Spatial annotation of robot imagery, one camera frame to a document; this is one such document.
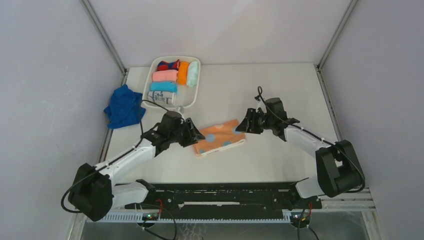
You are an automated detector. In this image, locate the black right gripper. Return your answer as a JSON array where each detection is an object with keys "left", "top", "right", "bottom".
[{"left": 236, "top": 108, "right": 275, "bottom": 135}]

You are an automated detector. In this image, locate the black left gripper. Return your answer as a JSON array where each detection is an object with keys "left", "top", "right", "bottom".
[{"left": 169, "top": 118, "right": 205, "bottom": 148}]

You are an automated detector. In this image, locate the orange towel with blue dots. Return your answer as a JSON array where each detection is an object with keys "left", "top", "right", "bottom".
[{"left": 193, "top": 119, "right": 246, "bottom": 157}]

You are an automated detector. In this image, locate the blue microfiber towel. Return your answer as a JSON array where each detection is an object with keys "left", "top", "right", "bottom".
[{"left": 103, "top": 84, "right": 146, "bottom": 130}]

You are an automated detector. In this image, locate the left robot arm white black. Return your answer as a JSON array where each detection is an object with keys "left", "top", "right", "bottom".
[{"left": 65, "top": 111, "right": 205, "bottom": 222}]

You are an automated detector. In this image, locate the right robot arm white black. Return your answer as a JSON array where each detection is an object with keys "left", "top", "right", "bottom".
[{"left": 235, "top": 97, "right": 365, "bottom": 208}]

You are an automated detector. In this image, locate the white plastic tray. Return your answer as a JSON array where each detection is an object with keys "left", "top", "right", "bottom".
[{"left": 143, "top": 55, "right": 201, "bottom": 109}]

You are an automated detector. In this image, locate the white printed rolled towel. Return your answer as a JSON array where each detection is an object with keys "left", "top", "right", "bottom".
[{"left": 147, "top": 91, "right": 176, "bottom": 105}]

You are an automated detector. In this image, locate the light blue rolled towel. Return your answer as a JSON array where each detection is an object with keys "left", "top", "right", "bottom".
[{"left": 150, "top": 81, "right": 178, "bottom": 93}]

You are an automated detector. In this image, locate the mint green rolled towel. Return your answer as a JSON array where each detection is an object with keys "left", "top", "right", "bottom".
[{"left": 186, "top": 61, "right": 199, "bottom": 87}]

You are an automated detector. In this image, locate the orange rolled towel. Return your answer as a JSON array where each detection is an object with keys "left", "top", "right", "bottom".
[{"left": 176, "top": 61, "right": 190, "bottom": 85}]

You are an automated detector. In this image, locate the pink rolled towel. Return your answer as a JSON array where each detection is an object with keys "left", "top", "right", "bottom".
[{"left": 152, "top": 69, "right": 178, "bottom": 82}]

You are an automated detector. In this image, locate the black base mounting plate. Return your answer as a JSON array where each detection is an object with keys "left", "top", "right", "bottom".
[{"left": 124, "top": 181, "right": 323, "bottom": 218}]

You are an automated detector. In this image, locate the red and blue rolled towel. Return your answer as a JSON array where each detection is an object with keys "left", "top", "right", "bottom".
[{"left": 156, "top": 59, "right": 180, "bottom": 71}]

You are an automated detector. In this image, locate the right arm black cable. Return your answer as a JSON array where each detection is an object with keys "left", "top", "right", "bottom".
[{"left": 254, "top": 86, "right": 366, "bottom": 194}]

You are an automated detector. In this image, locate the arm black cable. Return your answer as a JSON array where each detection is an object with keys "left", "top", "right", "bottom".
[
  {"left": 254, "top": 86, "right": 366, "bottom": 194},
  {"left": 60, "top": 99, "right": 173, "bottom": 214}
]

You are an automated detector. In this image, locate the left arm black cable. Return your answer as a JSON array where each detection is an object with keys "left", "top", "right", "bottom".
[{"left": 60, "top": 99, "right": 173, "bottom": 214}]

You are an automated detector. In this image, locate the white slotted cable duct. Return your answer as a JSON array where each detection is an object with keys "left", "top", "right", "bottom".
[{"left": 97, "top": 211, "right": 292, "bottom": 224}]

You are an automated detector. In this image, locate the right aluminium frame post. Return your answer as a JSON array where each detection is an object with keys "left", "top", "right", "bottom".
[{"left": 316, "top": 0, "right": 360, "bottom": 72}]

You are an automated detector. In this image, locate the aluminium frame post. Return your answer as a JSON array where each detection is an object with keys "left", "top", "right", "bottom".
[
  {"left": 316, "top": 0, "right": 360, "bottom": 72},
  {"left": 79, "top": 0, "right": 127, "bottom": 76}
]

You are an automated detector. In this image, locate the left aluminium frame post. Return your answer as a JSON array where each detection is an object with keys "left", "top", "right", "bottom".
[{"left": 79, "top": 0, "right": 127, "bottom": 76}]

